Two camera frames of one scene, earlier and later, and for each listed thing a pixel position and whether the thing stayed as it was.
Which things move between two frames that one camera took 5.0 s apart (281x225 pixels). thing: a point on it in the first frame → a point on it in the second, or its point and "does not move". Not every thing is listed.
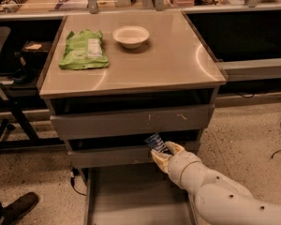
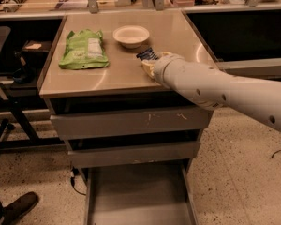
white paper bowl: [131, 37] does not move
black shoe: [20, 206] does not move
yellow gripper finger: [173, 148] → [167, 53]
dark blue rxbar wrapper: [155, 142] → [147, 54]
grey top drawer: [156, 121] does not move
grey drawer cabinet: [112, 79] does not move
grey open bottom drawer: [136, 194] does not move
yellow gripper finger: [161, 159] → [150, 68]
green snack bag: [84, 51] does not move
